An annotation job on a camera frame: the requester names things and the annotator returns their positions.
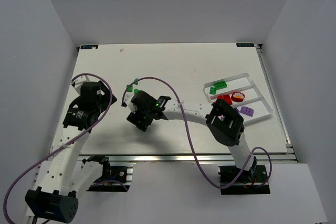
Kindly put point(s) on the green 2x3 lego plate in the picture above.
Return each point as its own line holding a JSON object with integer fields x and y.
{"x": 220, "y": 85}

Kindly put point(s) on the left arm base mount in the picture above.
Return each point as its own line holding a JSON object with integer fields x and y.
{"x": 113, "y": 178}

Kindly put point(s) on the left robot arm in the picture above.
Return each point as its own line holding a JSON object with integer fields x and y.
{"x": 56, "y": 196}

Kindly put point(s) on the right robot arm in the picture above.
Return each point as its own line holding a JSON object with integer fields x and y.
{"x": 224, "y": 122}

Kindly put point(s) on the red flower lego brick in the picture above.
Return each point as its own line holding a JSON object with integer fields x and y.
{"x": 237, "y": 96}

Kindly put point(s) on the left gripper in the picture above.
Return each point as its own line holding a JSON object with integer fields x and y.
{"x": 105, "y": 95}

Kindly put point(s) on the right table label sticker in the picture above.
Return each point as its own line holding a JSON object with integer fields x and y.
{"x": 244, "y": 44}

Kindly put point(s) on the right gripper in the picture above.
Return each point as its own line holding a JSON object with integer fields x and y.
{"x": 139, "y": 120}

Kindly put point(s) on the purple lego brick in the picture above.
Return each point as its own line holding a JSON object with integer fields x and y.
{"x": 247, "y": 111}

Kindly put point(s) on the green 2x2 lego brick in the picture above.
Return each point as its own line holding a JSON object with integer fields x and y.
{"x": 129, "y": 88}

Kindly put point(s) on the table label sticker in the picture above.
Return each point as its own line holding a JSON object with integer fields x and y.
{"x": 244, "y": 44}
{"x": 88, "y": 47}

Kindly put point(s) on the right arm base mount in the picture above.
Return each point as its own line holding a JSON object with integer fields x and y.
{"x": 245, "y": 184}

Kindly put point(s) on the white sorting tray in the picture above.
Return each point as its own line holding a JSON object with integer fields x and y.
{"x": 253, "y": 96}

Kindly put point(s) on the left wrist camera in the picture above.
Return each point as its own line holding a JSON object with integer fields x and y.
{"x": 77, "y": 82}

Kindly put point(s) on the red 2x4 lego brick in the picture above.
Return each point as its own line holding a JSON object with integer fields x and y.
{"x": 227, "y": 99}

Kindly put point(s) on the small green lego brick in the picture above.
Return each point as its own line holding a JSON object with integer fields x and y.
{"x": 212, "y": 90}

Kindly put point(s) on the left table label sticker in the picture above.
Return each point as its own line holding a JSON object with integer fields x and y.
{"x": 88, "y": 47}

